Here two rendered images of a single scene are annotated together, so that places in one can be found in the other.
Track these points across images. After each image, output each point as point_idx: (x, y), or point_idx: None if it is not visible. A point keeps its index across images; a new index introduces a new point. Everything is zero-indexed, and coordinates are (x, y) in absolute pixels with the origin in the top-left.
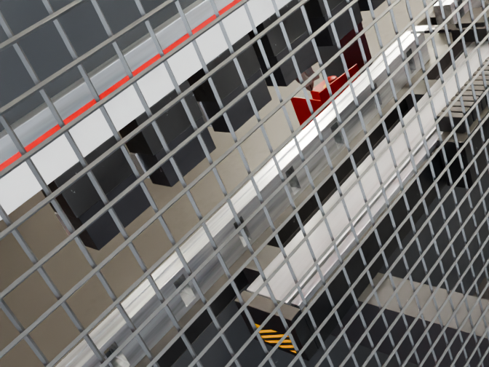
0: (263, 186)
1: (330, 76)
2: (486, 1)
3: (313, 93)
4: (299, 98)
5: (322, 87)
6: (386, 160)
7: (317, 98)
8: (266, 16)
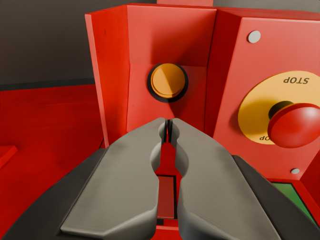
0: None
1: (318, 122)
2: None
3: (231, 35)
4: (97, 95)
5: (262, 77)
6: None
7: (221, 49)
8: None
